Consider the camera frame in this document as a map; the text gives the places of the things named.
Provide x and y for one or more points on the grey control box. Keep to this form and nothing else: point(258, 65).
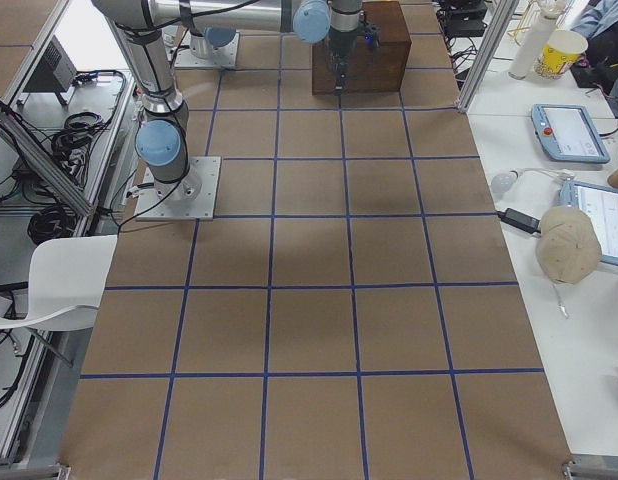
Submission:
point(54, 73)

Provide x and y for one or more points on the blue teach pendant near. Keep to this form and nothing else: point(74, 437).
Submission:
point(600, 203)

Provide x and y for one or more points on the yellow popcorn cup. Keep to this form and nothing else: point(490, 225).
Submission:
point(562, 50)

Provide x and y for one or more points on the white light bulb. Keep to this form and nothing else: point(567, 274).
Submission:
point(503, 182)

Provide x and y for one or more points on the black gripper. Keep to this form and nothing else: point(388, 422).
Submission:
point(338, 45)

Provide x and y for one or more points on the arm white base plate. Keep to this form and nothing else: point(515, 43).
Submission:
point(194, 197)
point(198, 53)

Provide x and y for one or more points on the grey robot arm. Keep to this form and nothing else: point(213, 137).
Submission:
point(137, 27)
point(340, 22)

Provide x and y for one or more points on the white cardboard tube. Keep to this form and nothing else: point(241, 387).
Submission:
point(533, 43)

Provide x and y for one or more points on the blue teach pendant far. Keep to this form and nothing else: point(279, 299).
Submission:
point(566, 133)

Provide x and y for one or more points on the beige baseball cap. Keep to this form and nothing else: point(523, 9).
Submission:
point(568, 250)

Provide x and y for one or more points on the aluminium frame post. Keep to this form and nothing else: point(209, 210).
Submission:
point(494, 33)

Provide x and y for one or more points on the white plastic chair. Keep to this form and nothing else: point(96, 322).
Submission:
point(66, 282)

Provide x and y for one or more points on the black power brick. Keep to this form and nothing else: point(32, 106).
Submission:
point(519, 220)

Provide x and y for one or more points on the blue teach pendant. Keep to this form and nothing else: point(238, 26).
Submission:
point(566, 133)
point(600, 203)

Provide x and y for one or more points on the dark brown wooden cabinet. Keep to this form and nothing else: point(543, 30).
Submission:
point(380, 56)

